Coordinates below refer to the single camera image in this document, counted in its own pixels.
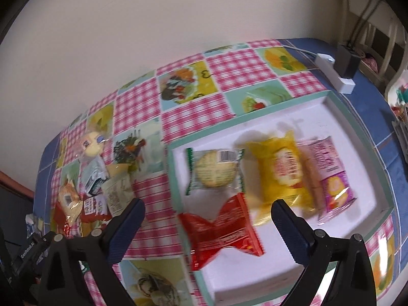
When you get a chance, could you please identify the large red snack packet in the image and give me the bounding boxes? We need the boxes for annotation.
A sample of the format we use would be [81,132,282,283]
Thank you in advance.
[178,193,265,270]

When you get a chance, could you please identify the white wooden furniture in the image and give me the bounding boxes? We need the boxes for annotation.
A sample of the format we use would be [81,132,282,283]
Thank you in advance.
[341,0,408,103]

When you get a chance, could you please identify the clear bun packet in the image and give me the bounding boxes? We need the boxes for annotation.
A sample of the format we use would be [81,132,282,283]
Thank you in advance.
[76,131,112,160]

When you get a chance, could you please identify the clear pale cracker packet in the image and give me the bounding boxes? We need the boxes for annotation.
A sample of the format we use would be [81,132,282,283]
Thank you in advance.
[102,164,136,215]

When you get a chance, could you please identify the dark adapter cables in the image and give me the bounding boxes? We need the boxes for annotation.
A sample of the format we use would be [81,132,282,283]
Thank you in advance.
[349,0,385,48]

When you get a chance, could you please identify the yellow snack packet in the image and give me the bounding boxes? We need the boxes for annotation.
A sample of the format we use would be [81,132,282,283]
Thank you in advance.
[245,131,319,227]

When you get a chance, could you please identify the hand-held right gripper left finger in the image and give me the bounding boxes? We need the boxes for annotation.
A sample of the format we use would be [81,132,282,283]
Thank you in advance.
[34,198,146,306]

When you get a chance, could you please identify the pink snack packet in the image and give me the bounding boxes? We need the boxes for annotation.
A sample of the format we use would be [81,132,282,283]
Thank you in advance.
[300,135,358,225]

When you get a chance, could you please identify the white power cable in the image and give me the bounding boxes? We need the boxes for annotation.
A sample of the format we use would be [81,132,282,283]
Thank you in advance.
[284,45,319,59]

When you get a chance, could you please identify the blue white tissue packet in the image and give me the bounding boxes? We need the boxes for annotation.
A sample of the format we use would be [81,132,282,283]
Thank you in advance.
[25,215,45,235]

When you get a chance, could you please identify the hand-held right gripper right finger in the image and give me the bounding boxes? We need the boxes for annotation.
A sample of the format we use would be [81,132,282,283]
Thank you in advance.
[270,199,377,306]

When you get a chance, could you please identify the black power adapter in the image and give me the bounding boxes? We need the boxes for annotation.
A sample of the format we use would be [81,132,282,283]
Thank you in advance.
[333,45,362,79]

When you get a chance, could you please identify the pink cloth item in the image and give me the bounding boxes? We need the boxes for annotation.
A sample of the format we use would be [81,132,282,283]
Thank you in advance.
[363,54,380,72]

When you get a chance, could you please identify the pink checkered printed tablecloth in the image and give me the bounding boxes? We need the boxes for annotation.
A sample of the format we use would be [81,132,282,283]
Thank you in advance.
[51,38,396,306]

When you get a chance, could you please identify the orange wooden board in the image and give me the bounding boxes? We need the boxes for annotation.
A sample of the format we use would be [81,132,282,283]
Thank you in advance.
[0,170,35,200]

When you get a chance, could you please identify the dark blue panel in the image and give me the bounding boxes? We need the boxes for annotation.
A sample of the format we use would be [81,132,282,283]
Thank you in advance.
[0,185,34,230]

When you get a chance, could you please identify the orange snack packet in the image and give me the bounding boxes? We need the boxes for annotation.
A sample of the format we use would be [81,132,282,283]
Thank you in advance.
[53,182,83,233]

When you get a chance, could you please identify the small red snack packet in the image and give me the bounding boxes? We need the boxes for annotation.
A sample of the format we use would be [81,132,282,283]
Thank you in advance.
[81,196,112,222]

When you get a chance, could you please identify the white power strip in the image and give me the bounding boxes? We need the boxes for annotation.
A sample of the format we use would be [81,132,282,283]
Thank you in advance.
[315,53,356,94]

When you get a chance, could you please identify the white tray with teal rim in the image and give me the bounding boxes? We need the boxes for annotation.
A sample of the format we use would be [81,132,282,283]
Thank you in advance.
[167,91,396,305]

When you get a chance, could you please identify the round cookie packet green trim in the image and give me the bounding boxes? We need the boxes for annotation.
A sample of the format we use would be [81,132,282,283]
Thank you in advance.
[185,147,245,196]

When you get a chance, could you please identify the silver green snack packet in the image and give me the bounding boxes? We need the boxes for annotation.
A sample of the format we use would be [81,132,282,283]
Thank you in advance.
[80,158,110,195]

